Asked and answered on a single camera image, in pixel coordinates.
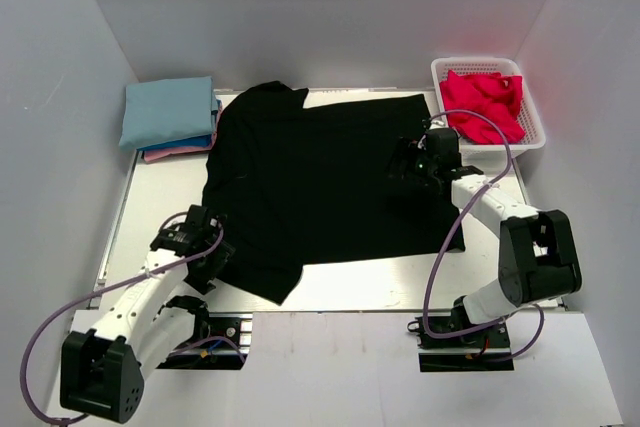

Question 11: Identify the white plastic basket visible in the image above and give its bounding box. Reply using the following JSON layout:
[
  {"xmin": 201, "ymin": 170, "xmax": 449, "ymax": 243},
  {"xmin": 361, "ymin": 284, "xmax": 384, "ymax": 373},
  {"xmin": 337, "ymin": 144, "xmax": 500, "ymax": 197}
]
[{"xmin": 431, "ymin": 56, "xmax": 546, "ymax": 157}]

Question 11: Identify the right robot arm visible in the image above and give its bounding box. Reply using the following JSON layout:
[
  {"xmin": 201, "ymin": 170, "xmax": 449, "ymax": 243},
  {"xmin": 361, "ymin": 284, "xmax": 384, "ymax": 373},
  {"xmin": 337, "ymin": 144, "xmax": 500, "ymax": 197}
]
[{"xmin": 388, "ymin": 128, "xmax": 582, "ymax": 346}]

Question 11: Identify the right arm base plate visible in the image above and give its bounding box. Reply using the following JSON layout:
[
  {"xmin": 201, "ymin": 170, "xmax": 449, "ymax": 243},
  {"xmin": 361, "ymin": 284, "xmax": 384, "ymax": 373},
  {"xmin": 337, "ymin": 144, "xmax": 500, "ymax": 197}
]
[{"xmin": 407, "ymin": 316, "xmax": 514, "ymax": 373}]

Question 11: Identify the pink folded t-shirt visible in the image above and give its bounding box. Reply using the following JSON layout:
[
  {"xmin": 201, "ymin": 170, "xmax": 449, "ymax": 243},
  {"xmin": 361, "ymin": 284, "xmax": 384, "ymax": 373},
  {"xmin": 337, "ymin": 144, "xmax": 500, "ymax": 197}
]
[{"xmin": 140, "ymin": 102, "xmax": 222, "ymax": 163}]

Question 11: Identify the red t-shirt in basket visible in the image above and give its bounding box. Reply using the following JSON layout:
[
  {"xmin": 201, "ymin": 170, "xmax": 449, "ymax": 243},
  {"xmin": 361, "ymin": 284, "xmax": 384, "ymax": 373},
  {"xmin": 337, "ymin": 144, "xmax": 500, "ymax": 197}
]
[{"xmin": 439, "ymin": 71, "xmax": 525, "ymax": 145}]

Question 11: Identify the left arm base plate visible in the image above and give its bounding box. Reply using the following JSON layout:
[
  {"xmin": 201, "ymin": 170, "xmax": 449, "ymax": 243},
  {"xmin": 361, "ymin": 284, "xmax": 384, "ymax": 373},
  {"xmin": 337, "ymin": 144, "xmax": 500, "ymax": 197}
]
[{"xmin": 159, "ymin": 313, "xmax": 253, "ymax": 371}]

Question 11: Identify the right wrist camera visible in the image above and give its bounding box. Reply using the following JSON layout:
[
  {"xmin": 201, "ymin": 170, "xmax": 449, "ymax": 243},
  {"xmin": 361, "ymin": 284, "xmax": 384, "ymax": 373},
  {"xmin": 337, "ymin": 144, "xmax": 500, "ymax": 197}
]
[{"xmin": 423, "ymin": 118, "xmax": 448, "ymax": 132}]

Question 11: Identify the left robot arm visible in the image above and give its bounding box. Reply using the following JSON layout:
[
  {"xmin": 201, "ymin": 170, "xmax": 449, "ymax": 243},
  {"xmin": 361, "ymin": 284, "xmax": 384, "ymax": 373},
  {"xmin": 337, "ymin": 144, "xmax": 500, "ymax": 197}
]
[{"xmin": 59, "ymin": 205, "xmax": 235, "ymax": 424}]

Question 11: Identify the black t-shirt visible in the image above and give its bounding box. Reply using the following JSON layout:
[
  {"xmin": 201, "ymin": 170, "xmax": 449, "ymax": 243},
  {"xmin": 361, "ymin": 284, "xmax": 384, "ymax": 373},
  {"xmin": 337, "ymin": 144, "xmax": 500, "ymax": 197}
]
[{"xmin": 202, "ymin": 82, "xmax": 465, "ymax": 303}]

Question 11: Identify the light blue folded t-shirt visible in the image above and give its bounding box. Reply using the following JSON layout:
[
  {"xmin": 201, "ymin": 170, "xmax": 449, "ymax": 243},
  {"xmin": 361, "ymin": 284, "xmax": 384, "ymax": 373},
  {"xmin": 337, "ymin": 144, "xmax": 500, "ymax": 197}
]
[{"xmin": 119, "ymin": 77, "xmax": 215, "ymax": 150}]

